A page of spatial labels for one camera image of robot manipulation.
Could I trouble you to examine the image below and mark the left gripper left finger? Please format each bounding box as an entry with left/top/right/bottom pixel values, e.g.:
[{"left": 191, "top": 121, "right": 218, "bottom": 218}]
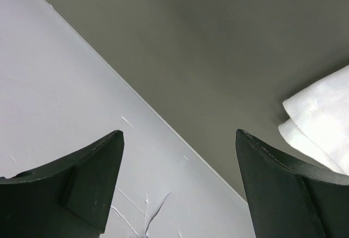
[{"left": 1, "top": 130, "right": 124, "bottom": 237}]

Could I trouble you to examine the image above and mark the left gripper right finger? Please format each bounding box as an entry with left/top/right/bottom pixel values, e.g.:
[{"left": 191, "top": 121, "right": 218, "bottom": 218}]
[{"left": 235, "top": 129, "right": 348, "bottom": 237}]

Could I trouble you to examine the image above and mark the white printed t shirt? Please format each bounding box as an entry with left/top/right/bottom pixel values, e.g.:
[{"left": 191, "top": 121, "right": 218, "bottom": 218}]
[{"left": 278, "top": 66, "right": 348, "bottom": 174}]

